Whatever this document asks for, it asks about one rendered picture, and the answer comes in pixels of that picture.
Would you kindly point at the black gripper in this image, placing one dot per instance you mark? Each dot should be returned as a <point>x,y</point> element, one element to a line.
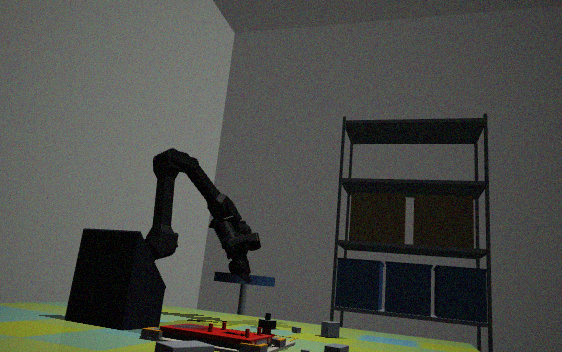
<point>233,244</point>

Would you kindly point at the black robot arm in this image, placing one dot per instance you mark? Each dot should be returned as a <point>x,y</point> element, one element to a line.
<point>161,239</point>

